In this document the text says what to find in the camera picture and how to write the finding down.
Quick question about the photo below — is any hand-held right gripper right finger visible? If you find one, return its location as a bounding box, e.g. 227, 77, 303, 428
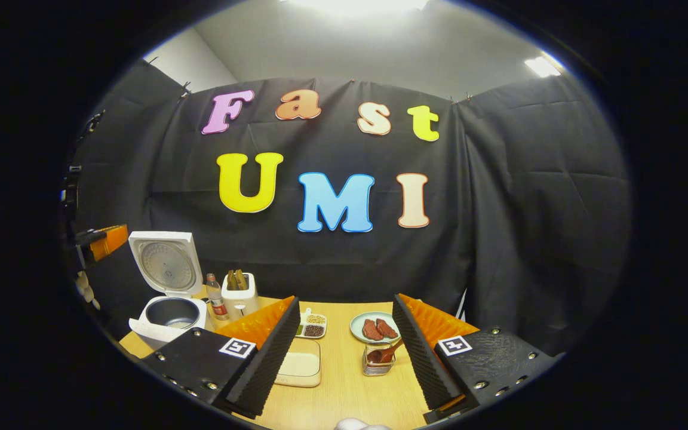
392, 293, 557, 426

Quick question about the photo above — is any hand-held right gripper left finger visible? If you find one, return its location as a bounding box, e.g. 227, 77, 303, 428
141, 296, 301, 419

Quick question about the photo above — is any dark wooden spoon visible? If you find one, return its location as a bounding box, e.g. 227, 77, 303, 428
367, 339, 406, 364

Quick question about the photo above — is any glass chopstick holder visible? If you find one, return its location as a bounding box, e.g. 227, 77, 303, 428
363, 342, 394, 376

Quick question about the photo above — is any white rice cooker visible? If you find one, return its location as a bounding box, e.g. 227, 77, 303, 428
128, 231, 213, 350

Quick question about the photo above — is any clear plastic box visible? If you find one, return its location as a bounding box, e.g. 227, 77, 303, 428
274, 338, 322, 388

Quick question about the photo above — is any white divided grain dish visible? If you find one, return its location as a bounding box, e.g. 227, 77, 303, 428
295, 308, 328, 339

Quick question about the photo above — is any white toaster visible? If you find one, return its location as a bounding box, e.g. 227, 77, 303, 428
222, 272, 261, 320

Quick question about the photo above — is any light green plate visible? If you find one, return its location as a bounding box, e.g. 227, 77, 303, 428
350, 312, 401, 344

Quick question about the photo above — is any clear water bottle red label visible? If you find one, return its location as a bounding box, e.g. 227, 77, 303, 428
205, 273, 230, 321

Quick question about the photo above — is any small ceiling light panel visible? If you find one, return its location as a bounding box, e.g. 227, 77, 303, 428
524, 53, 564, 78

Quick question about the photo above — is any large ceiling light panel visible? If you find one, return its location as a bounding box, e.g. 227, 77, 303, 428
284, 0, 431, 16

